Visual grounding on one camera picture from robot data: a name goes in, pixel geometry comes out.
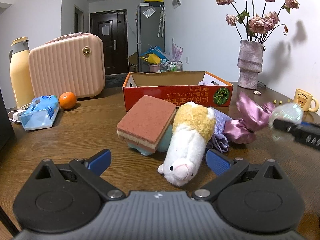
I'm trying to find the iridescent plastic ball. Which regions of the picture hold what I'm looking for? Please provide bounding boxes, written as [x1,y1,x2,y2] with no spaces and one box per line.
[268,102,303,129]

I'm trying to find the white yellow plush hamster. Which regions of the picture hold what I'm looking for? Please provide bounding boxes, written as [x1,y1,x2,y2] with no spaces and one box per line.
[157,101,216,187]

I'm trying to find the pink layered sponge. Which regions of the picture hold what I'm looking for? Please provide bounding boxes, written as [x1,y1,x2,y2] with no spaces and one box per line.
[117,95,176,156]

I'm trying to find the pink satin scrunchie bow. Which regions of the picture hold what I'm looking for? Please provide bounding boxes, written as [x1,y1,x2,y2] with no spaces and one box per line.
[223,92,275,144]

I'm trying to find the lavender knitted sock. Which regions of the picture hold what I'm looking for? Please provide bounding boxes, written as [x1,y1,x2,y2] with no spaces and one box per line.
[207,108,231,153]

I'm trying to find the yellow bear mug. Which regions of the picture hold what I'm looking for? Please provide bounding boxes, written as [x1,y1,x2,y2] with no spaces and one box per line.
[293,89,319,113]

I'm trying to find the orange tangerine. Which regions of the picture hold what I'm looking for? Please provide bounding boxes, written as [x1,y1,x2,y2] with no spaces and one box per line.
[59,92,77,110]

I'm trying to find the blue tissue pack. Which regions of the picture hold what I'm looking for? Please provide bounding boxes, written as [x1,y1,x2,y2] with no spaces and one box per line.
[19,95,60,131]

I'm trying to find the red cardboard pumpkin box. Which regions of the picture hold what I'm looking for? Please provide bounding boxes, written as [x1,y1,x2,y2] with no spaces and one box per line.
[123,71,233,111]

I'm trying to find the black monitor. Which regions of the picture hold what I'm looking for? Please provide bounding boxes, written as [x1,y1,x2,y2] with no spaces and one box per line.
[0,87,16,153]

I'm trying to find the purple textured vase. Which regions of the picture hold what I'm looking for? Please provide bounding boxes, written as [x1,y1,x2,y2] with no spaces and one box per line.
[238,40,263,90]

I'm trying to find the pink ribbed suitcase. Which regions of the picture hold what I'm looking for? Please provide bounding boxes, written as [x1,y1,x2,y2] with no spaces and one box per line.
[28,33,105,98]

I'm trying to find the yellow thermos bottle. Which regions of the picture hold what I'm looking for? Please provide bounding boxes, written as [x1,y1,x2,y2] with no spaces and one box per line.
[9,37,35,108]

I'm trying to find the dried pink roses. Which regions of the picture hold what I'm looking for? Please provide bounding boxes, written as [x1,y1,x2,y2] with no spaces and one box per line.
[215,0,300,45]

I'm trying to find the dark brown door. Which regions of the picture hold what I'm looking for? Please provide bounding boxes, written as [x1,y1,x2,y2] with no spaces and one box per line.
[90,9,129,75]

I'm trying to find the grey refrigerator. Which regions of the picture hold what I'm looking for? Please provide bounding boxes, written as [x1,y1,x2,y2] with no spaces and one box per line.
[136,5,165,72]

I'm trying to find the white charger with cable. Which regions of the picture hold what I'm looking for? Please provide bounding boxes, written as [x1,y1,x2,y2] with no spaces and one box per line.
[7,103,31,124]

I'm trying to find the wire storage cart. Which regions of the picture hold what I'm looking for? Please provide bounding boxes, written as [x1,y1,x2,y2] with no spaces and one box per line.
[159,61,183,72]

